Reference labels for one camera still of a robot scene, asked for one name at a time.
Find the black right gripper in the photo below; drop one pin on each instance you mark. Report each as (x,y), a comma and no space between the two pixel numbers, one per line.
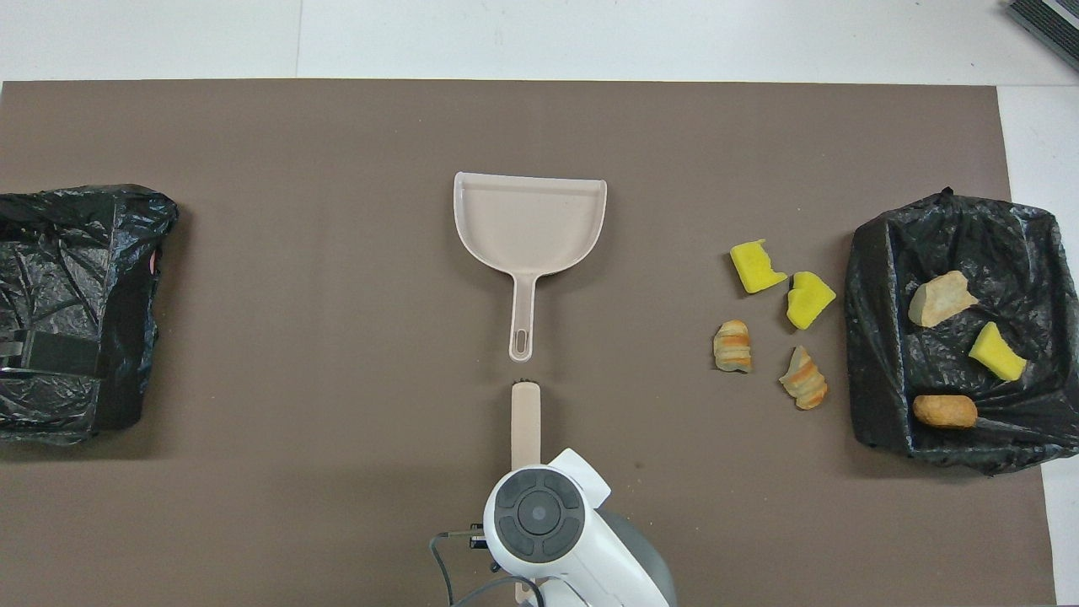
(479,536)

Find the beige hand brush black bristles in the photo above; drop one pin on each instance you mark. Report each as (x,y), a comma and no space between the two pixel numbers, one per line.
(526,421)

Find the beige plastic dustpan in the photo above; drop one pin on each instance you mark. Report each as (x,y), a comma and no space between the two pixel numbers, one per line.
(531,223)

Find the brown bread roll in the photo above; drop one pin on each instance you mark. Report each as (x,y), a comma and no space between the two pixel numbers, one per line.
(944,411)

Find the pale crusty bread chunk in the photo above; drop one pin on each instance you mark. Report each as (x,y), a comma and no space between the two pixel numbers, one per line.
(940,299)

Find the yellow sponge with green backing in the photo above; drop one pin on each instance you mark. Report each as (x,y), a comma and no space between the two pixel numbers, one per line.
(996,352)

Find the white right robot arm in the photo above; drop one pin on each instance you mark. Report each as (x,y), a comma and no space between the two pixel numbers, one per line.
(573,539)

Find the bin lined with black bag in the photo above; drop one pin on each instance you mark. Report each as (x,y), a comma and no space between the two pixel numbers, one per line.
(67,253)
(1011,244)

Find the brown table mat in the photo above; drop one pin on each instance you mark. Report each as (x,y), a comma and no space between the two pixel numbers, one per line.
(253,135)

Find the striped croissant piece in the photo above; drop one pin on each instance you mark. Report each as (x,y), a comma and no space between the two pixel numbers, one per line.
(804,379)
(732,346)

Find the yellow sponge piece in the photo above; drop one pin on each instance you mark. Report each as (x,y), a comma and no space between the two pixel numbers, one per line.
(757,265)
(809,299)

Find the dark ribbed floor grate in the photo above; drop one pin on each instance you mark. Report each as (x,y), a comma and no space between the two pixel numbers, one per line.
(1049,25)

